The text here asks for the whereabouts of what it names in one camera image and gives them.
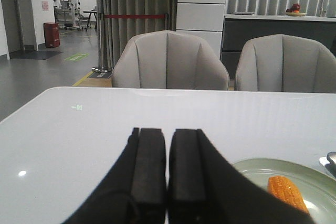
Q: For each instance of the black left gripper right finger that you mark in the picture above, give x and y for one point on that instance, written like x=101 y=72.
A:
x=205 y=188

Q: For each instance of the fruit bowl on counter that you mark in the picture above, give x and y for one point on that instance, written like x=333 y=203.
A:
x=294 y=11

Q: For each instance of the orange corn cob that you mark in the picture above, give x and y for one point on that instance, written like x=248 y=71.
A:
x=285 y=190

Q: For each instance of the pale green plate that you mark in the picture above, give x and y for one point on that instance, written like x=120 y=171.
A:
x=317 y=189

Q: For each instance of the chrome faucet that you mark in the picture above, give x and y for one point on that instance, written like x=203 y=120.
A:
x=323 y=8

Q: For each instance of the grey armchair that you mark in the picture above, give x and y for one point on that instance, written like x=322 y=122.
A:
x=284 y=63
x=169 y=60

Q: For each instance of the white drawer cabinet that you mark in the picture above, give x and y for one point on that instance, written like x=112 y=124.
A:
x=203 y=18

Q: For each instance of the dark grey kitchen counter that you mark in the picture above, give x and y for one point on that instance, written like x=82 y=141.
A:
x=237 y=31

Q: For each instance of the grey curtain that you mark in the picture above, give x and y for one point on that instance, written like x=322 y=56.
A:
x=120 y=31

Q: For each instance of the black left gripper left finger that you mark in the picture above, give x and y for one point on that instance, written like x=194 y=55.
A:
x=134 y=189

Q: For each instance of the grey left armchair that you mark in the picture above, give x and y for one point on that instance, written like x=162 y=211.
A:
x=169 y=60

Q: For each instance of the grey right armchair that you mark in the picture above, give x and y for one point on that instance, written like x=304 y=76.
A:
x=284 y=63

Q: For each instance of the red trash bin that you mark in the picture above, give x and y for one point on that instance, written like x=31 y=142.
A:
x=51 y=33

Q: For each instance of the red belt stanchion barrier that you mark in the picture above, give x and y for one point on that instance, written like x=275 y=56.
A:
x=104 y=58

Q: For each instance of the black silver kitchen scale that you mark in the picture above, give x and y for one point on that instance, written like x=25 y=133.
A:
x=328 y=163

